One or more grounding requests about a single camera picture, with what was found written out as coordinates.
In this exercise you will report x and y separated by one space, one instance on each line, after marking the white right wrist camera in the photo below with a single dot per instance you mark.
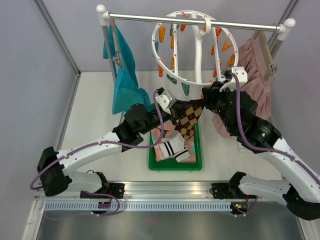
234 78

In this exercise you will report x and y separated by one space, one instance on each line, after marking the white slotted cable duct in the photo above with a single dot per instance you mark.
158 206

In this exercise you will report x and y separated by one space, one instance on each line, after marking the wooden right clip hanger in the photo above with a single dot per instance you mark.
268 64

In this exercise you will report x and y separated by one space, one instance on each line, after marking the wooden left clip hanger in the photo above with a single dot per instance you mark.
117 59

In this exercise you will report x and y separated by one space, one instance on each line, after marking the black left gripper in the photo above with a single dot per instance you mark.
173 116

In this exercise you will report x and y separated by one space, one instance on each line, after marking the green plastic tray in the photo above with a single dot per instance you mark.
193 163

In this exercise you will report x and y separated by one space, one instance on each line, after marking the pink pleated skirt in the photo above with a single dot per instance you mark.
251 57

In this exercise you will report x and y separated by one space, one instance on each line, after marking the white round clip hanger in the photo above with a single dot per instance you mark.
222 42

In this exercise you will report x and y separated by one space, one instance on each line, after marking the pink patterned sock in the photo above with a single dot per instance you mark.
168 133

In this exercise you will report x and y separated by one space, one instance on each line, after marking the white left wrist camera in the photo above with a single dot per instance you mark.
166 99

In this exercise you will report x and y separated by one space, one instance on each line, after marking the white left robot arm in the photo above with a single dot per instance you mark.
57 169

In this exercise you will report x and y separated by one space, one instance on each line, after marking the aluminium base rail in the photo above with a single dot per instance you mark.
170 190

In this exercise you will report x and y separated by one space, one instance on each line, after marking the metal clothes rack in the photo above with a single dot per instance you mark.
109 50

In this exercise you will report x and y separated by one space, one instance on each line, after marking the white striped sock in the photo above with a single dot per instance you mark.
175 147

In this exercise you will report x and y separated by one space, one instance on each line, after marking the wooden clip hanger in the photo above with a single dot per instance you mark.
117 59
268 64

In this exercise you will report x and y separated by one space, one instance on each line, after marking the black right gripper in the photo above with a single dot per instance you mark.
211 93

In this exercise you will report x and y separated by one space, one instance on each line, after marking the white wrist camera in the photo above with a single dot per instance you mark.
166 99
234 78

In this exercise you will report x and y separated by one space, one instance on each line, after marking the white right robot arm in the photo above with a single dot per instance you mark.
299 191

